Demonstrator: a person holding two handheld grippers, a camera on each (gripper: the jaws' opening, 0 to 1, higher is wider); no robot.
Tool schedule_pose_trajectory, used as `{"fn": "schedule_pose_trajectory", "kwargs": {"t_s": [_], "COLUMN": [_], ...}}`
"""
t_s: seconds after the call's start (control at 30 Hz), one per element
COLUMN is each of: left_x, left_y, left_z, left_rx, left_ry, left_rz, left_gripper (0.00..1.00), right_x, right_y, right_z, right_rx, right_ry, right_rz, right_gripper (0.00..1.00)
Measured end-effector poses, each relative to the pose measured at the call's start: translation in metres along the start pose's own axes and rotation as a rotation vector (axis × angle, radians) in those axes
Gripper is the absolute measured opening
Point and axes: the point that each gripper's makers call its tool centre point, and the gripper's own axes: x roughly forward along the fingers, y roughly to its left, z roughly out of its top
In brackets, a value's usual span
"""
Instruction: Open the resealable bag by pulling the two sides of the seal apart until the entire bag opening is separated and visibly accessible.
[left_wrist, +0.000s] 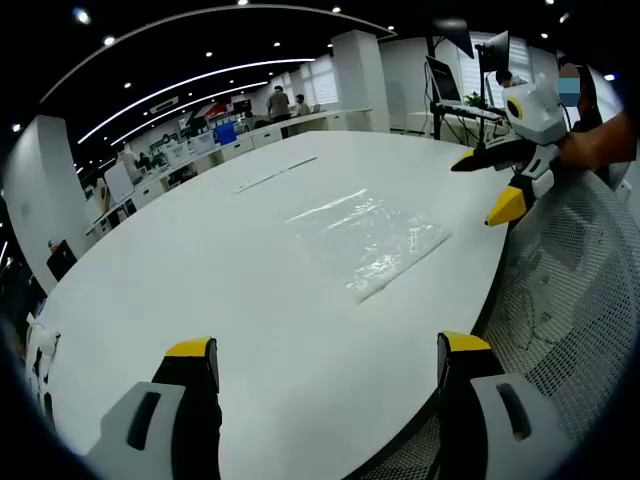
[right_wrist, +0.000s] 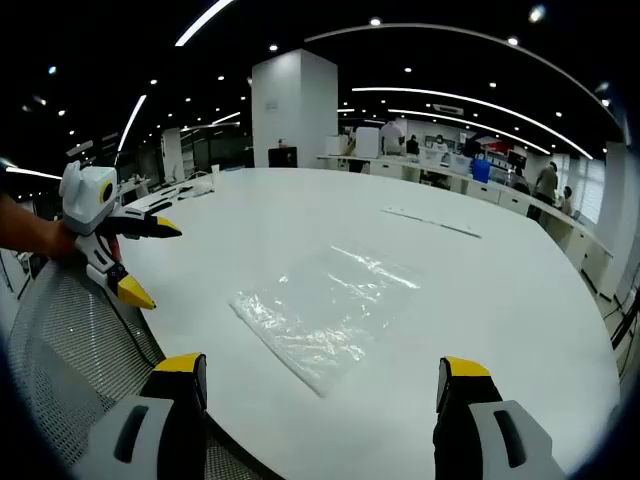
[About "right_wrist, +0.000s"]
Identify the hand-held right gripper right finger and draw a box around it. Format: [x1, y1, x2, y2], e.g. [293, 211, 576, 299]
[432, 355, 569, 480]

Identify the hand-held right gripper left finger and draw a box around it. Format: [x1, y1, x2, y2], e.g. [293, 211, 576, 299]
[69, 352, 208, 480]

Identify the clear resealable bag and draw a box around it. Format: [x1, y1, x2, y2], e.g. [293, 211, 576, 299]
[228, 242, 424, 399]

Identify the person's left hand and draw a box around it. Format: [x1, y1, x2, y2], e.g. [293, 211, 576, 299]
[48, 219, 84, 261]

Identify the grey mesh office chair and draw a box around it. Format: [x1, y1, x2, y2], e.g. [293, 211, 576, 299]
[7, 257, 261, 480]

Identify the white square pillar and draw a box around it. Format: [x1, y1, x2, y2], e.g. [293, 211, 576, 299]
[251, 48, 340, 170]

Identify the white flat strip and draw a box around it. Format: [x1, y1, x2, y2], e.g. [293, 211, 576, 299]
[381, 206, 483, 240]

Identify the white box appliance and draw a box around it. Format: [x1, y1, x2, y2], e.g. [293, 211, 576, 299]
[354, 126, 384, 159]

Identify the white long counter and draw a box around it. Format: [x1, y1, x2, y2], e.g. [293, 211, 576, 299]
[317, 152, 615, 301]

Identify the long ceiling light strip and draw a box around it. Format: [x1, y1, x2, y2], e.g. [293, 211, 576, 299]
[351, 86, 595, 161]

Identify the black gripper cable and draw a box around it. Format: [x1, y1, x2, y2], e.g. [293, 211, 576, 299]
[97, 279, 156, 371]

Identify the red white wall banner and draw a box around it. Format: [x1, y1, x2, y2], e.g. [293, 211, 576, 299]
[477, 137, 512, 157]

